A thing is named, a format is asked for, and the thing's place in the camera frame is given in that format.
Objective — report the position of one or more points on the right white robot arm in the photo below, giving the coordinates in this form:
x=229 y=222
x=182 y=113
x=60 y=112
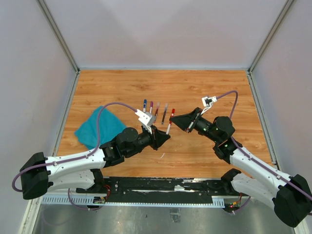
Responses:
x=289 y=196

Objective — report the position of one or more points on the white whiteboard marker purple end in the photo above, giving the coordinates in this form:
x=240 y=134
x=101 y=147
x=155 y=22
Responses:
x=151 y=111

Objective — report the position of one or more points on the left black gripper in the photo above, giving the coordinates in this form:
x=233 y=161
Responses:
x=158 y=138

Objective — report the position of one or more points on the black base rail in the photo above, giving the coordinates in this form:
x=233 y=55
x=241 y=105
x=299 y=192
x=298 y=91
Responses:
x=160 y=190

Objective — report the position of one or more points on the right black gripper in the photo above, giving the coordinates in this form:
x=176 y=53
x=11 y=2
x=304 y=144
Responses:
x=185 y=122

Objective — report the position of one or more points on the pink transparent gel pen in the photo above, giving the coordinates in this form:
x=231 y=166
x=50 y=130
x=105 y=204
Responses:
x=156 y=113

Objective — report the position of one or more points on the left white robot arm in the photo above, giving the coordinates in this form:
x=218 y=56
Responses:
x=41 y=174

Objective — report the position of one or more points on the white blue deli marker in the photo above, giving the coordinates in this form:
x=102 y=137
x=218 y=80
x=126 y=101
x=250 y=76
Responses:
x=144 y=110

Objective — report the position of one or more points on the teal cloth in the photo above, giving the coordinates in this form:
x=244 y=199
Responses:
x=109 y=127

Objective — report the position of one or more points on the white pen red end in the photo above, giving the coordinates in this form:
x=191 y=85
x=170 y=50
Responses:
x=168 y=128

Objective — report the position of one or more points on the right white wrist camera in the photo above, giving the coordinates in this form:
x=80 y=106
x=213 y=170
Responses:
x=208 y=103

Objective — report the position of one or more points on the blue marker cap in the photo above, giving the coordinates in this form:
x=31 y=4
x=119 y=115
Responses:
x=145 y=104

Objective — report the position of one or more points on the blue gel pen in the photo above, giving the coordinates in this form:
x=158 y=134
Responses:
x=163 y=117

